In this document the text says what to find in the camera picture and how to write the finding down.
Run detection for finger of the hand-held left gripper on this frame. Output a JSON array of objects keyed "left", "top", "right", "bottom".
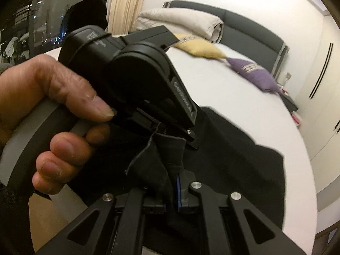
[{"left": 133, "top": 108, "right": 200, "bottom": 150}]

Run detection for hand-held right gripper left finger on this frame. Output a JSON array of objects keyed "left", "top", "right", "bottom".
[{"left": 34, "top": 186, "right": 167, "bottom": 255}]

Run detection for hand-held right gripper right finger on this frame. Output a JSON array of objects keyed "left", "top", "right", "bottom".
[{"left": 174, "top": 171, "right": 309, "bottom": 255}]

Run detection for black pants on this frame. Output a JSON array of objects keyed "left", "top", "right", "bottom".
[{"left": 61, "top": 106, "right": 286, "bottom": 255}]

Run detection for person's left forearm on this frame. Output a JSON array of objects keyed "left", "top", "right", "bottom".
[{"left": 0, "top": 63, "right": 13, "bottom": 77}]

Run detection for person's left hand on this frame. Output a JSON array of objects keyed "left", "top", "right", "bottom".
[{"left": 0, "top": 54, "right": 116, "bottom": 196}]

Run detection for white bed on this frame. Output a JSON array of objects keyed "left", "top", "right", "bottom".
[{"left": 29, "top": 42, "right": 318, "bottom": 255}]

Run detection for folded cream duvet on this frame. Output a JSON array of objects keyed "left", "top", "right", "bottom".
[{"left": 135, "top": 7, "right": 225, "bottom": 44}]

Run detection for cream curtain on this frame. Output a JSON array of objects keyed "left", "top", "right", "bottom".
[{"left": 106, "top": 0, "right": 150, "bottom": 36}]

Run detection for yellow cushion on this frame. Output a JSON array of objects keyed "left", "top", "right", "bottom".
[{"left": 173, "top": 33, "right": 227, "bottom": 60}]

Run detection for purple cushion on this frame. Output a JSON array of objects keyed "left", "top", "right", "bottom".
[{"left": 226, "top": 57, "right": 283, "bottom": 93}]

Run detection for dark nightstand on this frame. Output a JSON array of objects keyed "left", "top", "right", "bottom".
[{"left": 279, "top": 93, "right": 299, "bottom": 112}]

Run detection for window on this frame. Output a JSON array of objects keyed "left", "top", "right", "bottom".
[{"left": 0, "top": 0, "right": 112, "bottom": 64}]

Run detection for grey upholstered headboard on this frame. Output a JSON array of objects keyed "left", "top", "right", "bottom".
[{"left": 163, "top": 0, "right": 290, "bottom": 77}]

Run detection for white wardrobe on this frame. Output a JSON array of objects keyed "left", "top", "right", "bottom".
[{"left": 295, "top": 5, "right": 340, "bottom": 192}]

